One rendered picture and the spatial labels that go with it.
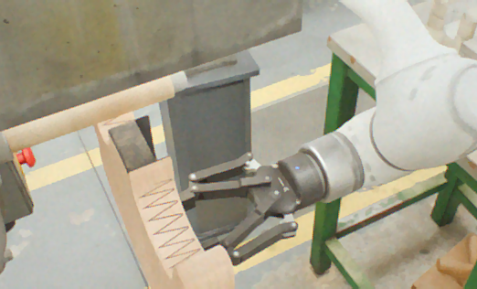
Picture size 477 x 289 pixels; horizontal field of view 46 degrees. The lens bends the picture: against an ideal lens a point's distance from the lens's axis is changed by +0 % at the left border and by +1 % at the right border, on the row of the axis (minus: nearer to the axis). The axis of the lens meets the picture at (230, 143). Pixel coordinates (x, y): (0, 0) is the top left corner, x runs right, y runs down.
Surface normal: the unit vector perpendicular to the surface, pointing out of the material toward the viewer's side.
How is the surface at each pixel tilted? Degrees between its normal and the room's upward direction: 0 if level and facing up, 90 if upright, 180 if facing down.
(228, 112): 90
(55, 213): 0
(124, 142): 8
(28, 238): 0
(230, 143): 90
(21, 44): 90
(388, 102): 81
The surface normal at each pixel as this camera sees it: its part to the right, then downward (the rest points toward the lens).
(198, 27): 0.45, 0.62
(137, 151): 0.04, -0.54
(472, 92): 0.32, -0.07
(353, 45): -0.04, -0.70
